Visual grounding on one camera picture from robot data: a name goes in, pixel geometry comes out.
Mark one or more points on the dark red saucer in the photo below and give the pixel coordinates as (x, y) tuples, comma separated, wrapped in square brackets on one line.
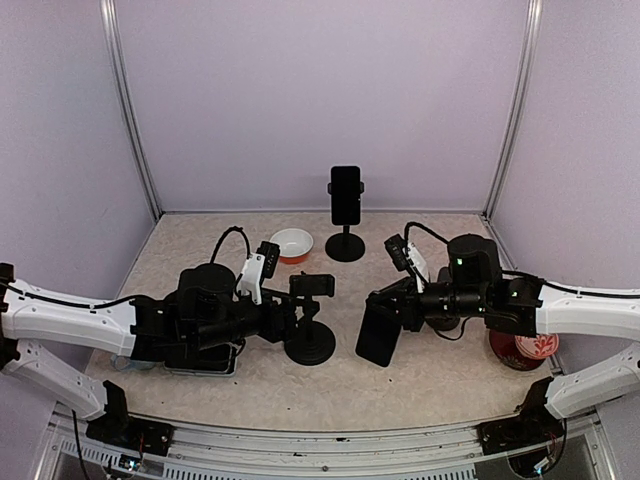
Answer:
[(504, 347)]

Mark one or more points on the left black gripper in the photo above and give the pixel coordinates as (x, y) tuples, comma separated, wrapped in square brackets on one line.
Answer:
[(272, 330)]

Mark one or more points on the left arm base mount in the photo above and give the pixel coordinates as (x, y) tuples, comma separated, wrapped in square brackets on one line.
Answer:
[(116, 427)]

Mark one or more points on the left aluminium frame post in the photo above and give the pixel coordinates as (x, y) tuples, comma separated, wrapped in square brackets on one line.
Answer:
[(118, 65)]

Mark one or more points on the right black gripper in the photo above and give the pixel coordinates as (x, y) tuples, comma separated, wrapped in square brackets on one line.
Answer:
[(407, 307)]

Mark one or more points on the black pole phone stand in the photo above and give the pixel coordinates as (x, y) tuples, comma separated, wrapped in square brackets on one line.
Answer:
[(345, 247), (317, 351)]

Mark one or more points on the black teal phone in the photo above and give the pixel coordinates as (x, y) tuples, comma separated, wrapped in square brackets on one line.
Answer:
[(345, 189)]

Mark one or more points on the right aluminium frame post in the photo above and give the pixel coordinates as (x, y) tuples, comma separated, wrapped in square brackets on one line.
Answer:
[(516, 110)]

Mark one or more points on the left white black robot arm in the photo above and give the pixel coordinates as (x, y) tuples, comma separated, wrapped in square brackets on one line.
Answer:
[(138, 326)]

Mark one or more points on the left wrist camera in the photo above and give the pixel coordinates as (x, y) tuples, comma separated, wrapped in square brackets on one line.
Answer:
[(259, 266)]

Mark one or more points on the red patterned bowl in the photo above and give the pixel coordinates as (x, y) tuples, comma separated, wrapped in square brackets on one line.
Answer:
[(537, 348)]

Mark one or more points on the aluminium frame post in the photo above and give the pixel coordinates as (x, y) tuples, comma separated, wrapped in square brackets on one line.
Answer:
[(118, 65), (516, 110)]

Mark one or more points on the orange white bowl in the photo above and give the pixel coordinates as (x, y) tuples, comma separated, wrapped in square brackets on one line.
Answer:
[(295, 245)]

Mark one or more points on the light blue mug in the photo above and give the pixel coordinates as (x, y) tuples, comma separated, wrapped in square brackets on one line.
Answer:
[(126, 364)]

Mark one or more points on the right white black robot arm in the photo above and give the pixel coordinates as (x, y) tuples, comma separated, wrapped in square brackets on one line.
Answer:
[(526, 305)]

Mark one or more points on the right flat black phone stand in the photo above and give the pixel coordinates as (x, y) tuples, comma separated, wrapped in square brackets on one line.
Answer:
[(443, 324)]

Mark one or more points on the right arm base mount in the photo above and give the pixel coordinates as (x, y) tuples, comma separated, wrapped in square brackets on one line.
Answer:
[(532, 424)]

